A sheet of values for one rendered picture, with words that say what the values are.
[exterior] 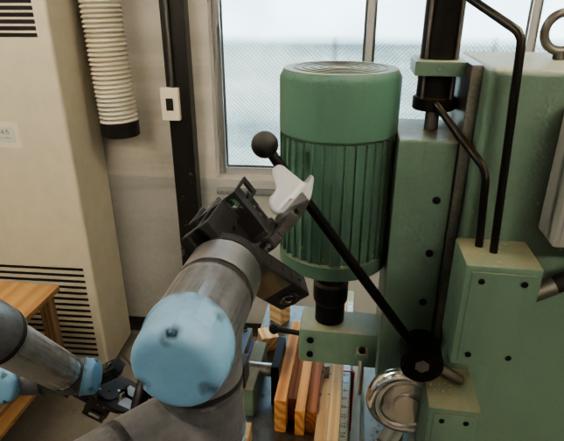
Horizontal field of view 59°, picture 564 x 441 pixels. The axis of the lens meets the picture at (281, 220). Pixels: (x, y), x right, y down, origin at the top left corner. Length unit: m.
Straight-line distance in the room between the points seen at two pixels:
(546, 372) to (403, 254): 0.27
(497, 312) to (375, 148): 0.27
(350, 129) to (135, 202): 1.82
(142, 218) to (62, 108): 0.65
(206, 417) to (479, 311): 0.38
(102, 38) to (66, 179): 0.56
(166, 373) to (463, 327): 0.42
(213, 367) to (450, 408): 0.46
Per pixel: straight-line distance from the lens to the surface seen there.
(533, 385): 0.88
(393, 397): 0.84
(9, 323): 0.84
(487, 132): 0.68
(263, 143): 0.63
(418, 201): 0.74
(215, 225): 0.51
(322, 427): 0.91
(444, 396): 0.79
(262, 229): 0.55
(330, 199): 0.72
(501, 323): 0.70
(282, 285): 0.58
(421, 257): 0.78
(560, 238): 0.68
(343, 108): 0.68
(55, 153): 2.14
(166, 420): 0.45
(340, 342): 0.90
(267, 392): 1.02
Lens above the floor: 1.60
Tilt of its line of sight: 24 degrees down
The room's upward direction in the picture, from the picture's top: straight up
